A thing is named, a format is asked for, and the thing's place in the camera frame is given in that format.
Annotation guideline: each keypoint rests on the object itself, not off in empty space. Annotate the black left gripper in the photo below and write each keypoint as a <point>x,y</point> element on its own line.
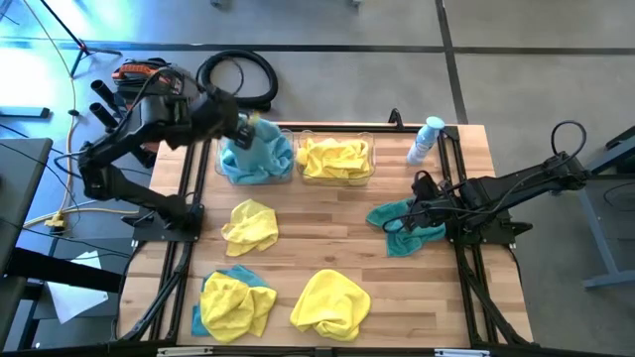
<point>220,114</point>

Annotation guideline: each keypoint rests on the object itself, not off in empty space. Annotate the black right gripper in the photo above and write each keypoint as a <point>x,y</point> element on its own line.
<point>449,205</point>

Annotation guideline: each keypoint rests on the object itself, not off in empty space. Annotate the teal microfiber towel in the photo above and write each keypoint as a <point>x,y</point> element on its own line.
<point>240,273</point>
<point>407,243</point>

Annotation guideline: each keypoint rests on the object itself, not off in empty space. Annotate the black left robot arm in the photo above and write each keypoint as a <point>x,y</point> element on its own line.
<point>149,116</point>

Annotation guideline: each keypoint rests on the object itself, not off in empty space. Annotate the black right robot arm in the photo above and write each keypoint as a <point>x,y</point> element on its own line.
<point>521,188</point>

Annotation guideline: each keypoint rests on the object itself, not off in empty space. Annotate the pale blue spray bottle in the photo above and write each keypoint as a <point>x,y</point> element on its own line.
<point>421,146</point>

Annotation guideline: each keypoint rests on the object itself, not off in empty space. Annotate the clear plastic basket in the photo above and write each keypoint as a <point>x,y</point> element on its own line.
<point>337,183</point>
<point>288,181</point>

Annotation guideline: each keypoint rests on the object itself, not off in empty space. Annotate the orange and black shop vacuum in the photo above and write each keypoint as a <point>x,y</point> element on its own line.
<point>134,72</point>

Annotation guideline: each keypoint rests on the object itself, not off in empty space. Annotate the black table clamp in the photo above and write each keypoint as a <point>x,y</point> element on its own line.
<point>396,119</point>

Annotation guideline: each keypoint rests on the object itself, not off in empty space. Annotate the black vacuum wand tube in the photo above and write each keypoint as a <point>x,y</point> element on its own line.
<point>101,90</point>
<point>99,111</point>

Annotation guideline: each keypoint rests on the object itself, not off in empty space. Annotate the black tripod stand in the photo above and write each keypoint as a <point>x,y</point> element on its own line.
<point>84,49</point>

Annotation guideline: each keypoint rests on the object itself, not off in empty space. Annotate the black flat foot bar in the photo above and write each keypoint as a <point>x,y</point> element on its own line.
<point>25,112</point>

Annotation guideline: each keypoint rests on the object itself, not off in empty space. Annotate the yellow power plug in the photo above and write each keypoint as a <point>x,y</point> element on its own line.
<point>55,221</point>

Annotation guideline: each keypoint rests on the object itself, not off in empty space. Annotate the dark grey desk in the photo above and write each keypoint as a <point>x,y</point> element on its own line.
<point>20,198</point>

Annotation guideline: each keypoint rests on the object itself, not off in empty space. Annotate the black desk beam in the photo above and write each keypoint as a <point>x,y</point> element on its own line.
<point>64,270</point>

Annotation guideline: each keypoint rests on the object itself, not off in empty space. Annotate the white paper sheet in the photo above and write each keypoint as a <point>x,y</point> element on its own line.
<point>74,302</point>

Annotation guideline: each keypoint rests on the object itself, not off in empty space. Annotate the silver metal bracket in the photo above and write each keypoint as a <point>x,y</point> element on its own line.
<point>461,352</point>
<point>183,351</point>

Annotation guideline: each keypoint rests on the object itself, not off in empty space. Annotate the grey-blue table frame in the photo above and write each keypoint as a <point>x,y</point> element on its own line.
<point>597,238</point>

